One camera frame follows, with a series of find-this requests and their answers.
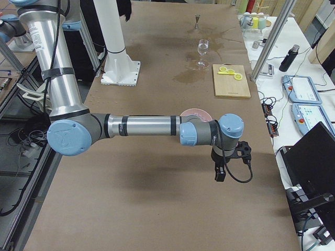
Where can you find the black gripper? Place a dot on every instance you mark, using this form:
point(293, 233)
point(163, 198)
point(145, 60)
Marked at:
point(216, 159)

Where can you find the steel cocktail jigger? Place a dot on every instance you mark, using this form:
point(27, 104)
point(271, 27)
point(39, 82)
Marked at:
point(197, 17)

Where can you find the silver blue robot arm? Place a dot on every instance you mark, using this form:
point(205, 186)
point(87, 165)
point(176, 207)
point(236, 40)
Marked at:
point(11, 27)
point(74, 128)

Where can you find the pink bowl of ice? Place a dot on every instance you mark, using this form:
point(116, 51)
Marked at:
point(203, 115)

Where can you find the clear wine glass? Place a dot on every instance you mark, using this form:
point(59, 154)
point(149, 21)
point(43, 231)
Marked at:
point(202, 48)

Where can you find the black monitor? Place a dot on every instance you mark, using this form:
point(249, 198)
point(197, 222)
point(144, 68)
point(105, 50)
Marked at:
point(310, 161)

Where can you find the bamboo cutting board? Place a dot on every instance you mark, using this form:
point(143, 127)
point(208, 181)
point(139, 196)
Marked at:
point(227, 85)

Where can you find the yellow plastic knife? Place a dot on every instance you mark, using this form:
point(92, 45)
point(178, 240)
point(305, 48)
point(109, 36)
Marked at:
point(226, 73)

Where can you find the lower blue teach pendant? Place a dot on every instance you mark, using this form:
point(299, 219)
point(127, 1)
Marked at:
point(306, 116)

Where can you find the blue teach pendant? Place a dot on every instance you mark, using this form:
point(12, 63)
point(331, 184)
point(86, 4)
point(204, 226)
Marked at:
point(306, 116)
point(301, 89)

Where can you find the upper blue teach pendant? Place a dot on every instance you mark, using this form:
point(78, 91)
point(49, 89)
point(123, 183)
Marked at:
point(301, 89)

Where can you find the small steel weight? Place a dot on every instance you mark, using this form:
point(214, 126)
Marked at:
point(256, 45)

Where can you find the black insulated bottle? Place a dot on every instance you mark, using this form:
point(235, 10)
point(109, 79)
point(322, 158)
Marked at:
point(290, 57)

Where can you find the yellow cup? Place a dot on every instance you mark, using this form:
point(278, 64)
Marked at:
point(255, 22)

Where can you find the light blue cup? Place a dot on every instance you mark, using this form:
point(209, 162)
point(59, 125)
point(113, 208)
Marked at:
point(261, 23)

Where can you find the aluminium frame post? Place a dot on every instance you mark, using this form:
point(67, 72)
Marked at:
point(273, 36)

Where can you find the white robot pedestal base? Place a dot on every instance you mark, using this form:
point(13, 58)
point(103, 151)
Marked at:
point(119, 68)

